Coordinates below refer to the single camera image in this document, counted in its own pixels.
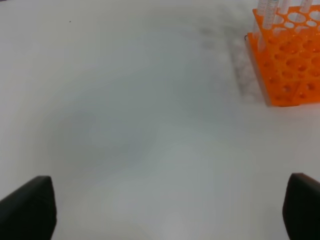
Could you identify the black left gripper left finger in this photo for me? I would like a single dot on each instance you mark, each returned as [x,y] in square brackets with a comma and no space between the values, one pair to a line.
[29,212]

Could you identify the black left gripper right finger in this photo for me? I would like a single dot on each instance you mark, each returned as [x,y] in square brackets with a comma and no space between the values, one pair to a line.
[301,208]

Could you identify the orange test tube rack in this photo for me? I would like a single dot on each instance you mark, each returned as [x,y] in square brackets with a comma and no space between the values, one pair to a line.
[288,69]

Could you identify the front-left teal-capped test tube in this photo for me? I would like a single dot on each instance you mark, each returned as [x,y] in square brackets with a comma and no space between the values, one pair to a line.
[267,23]

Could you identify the row tube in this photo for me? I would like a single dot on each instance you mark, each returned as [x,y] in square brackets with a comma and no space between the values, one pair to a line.
[260,10]
[281,11]
[305,6]

